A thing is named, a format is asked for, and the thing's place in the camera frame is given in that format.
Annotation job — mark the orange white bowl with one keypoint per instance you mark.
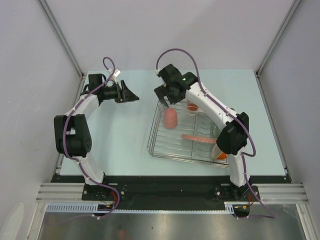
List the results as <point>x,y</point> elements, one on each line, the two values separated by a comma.
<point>217,153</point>

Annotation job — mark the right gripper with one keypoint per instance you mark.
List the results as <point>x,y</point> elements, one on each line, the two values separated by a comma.
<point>162,91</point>

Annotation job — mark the left aluminium frame post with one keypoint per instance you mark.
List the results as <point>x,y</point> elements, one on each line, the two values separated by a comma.
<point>49,15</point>

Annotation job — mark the aluminium front rail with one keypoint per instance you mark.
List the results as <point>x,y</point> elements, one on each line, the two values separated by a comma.
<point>286,193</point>

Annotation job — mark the pink cream floral plate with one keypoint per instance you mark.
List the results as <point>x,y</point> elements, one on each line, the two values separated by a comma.
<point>201,139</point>

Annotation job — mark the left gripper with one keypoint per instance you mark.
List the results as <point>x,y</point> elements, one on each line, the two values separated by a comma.
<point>124,94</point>

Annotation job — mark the pink plastic cup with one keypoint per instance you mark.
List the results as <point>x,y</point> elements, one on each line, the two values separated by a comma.
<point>170,120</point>

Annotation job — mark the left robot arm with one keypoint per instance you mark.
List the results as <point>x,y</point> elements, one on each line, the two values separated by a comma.
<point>71,130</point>

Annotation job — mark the green floral bowl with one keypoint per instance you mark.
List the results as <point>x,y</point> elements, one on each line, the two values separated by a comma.
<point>215,131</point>

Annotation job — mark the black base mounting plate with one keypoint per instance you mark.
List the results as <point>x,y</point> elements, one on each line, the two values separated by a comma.
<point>168,193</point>

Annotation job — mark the white slotted cable duct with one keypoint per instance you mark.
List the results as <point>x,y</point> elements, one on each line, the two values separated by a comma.
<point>72,207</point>

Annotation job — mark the right aluminium frame post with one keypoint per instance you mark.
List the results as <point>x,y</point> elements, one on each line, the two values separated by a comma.
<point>288,18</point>

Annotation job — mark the aluminium frame post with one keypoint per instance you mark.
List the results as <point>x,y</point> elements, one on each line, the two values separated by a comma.
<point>49,15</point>
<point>288,18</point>

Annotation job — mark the orange white mug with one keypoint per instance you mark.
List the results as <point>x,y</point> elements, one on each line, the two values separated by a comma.
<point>191,106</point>

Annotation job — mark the metal wire dish rack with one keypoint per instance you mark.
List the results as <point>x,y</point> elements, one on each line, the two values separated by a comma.
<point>167,144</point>

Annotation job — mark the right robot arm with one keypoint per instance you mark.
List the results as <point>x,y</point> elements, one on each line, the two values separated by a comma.
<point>234,127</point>

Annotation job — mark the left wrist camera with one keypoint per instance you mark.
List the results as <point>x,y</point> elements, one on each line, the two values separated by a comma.
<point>114,74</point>

